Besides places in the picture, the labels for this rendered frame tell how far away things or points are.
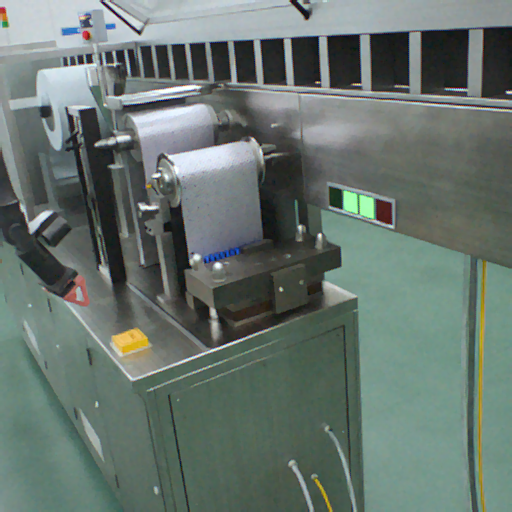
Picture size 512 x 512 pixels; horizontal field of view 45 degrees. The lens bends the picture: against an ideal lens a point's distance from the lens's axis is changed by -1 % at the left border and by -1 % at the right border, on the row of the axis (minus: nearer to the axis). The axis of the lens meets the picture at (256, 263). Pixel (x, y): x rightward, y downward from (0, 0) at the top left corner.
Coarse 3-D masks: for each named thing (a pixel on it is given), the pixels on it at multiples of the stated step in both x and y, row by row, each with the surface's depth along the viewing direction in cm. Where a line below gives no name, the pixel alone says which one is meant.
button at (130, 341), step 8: (136, 328) 157; (120, 336) 154; (128, 336) 154; (136, 336) 153; (144, 336) 153; (120, 344) 150; (128, 344) 150; (136, 344) 151; (144, 344) 152; (120, 352) 151; (128, 352) 150
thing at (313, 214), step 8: (304, 208) 202; (312, 208) 202; (320, 208) 204; (304, 216) 203; (312, 216) 203; (320, 216) 205; (304, 224) 205; (312, 224) 204; (320, 224) 206; (312, 232) 205
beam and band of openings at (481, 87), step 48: (336, 0) 140; (384, 0) 127; (432, 0) 117; (480, 0) 108; (144, 48) 246; (192, 48) 209; (240, 48) 185; (288, 48) 160; (336, 48) 149; (384, 48) 137; (432, 48) 124; (480, 48) 111; (384, 96) 135; (432, 96) 123; (480, 96) 114
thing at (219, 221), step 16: (224, 192) 168; (240, 192) 170; (256, 192) 173; (192, 208) 164; (208, 208) 167; (224, 208) 169; (240, 208) 172; (256, 208) 175; (192, 224) 165; (208, 224) 168; (224, 224) 171; (240, 224) 173; (256, 224) 176; (192, 240) 167; (208, 240) 169; (224, 240) 172; (240, 240) 175; (256, 240) 178; (192, 256) 168; (208, 256) 171
